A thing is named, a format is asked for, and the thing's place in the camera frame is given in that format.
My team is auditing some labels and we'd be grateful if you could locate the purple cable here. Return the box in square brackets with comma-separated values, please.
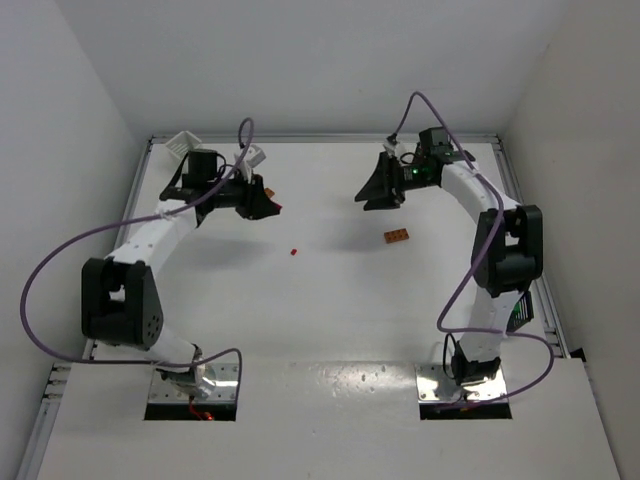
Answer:
[19, 117, 256, 371]
[389, 91, 555, 407]

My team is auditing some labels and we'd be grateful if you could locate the white slotted bin back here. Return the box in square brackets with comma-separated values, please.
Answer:
[164, 130, 202, 162]

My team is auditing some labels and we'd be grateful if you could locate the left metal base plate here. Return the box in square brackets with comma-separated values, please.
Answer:
[147, 363, 239, 405]

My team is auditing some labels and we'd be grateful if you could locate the black slotted bin right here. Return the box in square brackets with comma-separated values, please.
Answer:
[507, 291, 534, 333]

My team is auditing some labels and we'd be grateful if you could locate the orange lego plate right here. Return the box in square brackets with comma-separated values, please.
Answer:
[384, 228, 410, 244]

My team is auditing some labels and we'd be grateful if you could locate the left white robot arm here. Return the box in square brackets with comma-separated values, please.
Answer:
[81, 144, 281, 389]

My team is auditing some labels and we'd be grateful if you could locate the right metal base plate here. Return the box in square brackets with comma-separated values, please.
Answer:
[415, 363, 507, 406]

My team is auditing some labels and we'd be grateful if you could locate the metal base plate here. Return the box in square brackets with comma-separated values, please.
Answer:
[147, 363, 239, 405]
[415, 363, 507, 406]

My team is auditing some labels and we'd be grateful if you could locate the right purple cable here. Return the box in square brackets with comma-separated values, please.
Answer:
[389, 91, 555, 407]

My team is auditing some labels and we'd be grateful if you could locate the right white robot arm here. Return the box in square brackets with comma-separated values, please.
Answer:
[355, 128, 543, 386]

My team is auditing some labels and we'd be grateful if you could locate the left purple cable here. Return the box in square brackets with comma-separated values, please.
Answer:
[19, 117, 256, 371]

